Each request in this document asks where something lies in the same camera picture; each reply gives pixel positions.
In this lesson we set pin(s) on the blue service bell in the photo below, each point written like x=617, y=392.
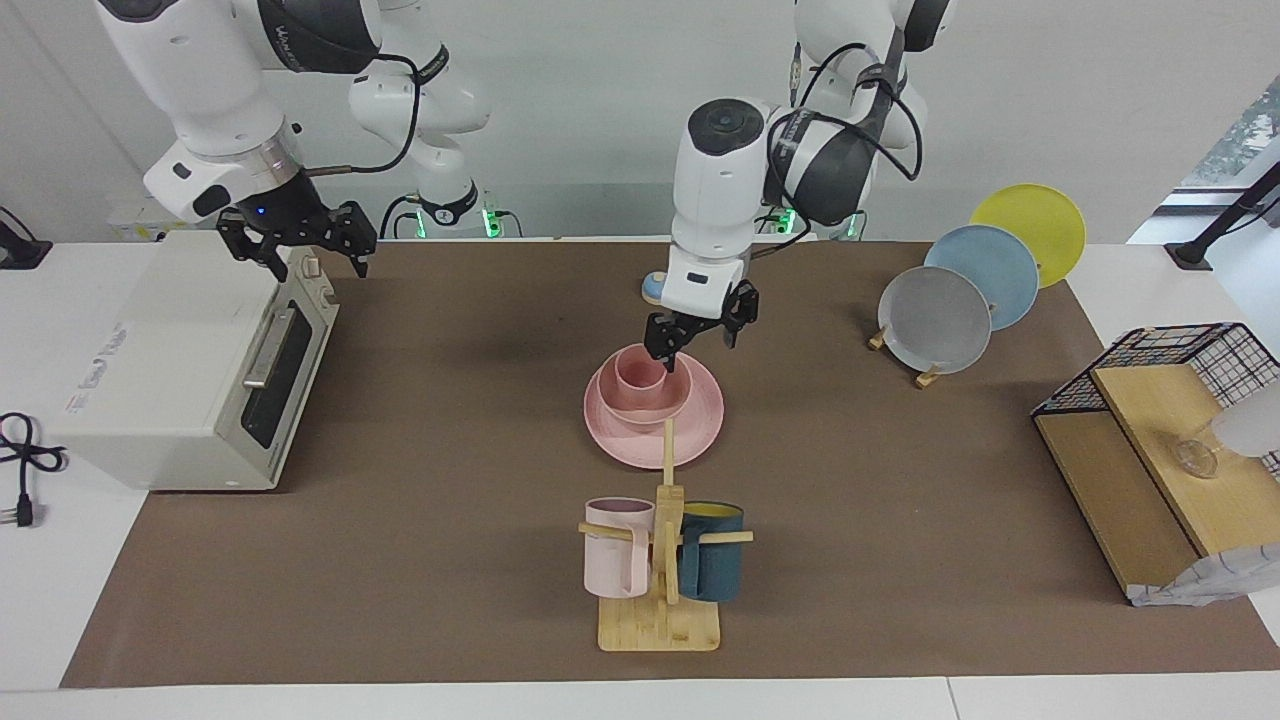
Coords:
x=652, y=290

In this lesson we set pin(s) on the black clamp base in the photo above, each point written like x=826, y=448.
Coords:
x=20, y=252

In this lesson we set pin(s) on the white toaster oven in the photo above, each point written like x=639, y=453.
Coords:
x=170, y=360

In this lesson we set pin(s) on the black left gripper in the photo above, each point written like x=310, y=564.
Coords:
x=700, y=320

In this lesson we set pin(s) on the blue plate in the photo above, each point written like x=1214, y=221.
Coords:
x=995, y=270

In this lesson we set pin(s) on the wooden mug rack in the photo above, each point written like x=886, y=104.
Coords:
x=660, y=625

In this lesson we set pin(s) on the pink cup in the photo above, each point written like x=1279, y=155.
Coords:
x=640, y=378

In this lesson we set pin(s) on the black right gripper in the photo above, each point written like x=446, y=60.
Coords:
x=300, y=222

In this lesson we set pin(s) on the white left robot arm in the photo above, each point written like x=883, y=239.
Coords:
x=715, y=200

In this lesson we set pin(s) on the pink plate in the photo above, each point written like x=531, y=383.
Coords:
x=650, y=448

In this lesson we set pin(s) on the light pink mug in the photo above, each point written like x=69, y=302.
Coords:
x=615, y=560

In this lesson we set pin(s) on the brown table mat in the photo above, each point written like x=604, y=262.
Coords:
x=400, y=560

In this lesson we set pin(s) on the yellow plate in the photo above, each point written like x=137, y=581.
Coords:
x=1040, y=225

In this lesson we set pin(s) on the patterned white bag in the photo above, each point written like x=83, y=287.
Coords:
x=1215, y=580

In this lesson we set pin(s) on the white power strip box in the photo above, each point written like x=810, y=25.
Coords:
x=135, y=222

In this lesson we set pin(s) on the wooden two-tier shelf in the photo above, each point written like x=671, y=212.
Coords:
x=1150, y=440

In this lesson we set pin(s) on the grey plate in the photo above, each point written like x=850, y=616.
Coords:
x=935, y=322

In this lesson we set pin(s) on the pink bowl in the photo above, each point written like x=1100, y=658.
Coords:
x=645, y=410

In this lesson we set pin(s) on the frosted white container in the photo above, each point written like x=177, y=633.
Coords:
x=1250, y=420

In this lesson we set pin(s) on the clear glass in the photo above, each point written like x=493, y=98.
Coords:
x=1197, y=455

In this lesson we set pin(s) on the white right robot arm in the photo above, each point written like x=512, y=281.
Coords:
x=200, y=70

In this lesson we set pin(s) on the dark teal mug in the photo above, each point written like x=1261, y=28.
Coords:
x=712, y=570

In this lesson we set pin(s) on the wooden plate rack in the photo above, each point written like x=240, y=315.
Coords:
x=927, y=378

